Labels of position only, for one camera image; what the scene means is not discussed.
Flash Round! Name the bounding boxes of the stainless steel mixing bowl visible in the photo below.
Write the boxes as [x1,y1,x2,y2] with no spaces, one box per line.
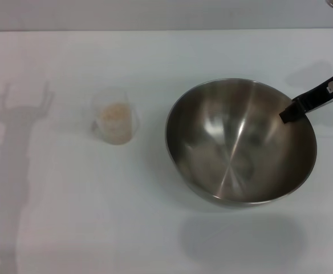
[164,77,318,208]

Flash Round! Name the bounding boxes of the clear plastic measuring cup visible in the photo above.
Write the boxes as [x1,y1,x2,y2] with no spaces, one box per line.
[90,88,140,146]

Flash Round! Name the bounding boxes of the white rice grains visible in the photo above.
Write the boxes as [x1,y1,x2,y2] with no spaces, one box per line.
[98,103,133,143]

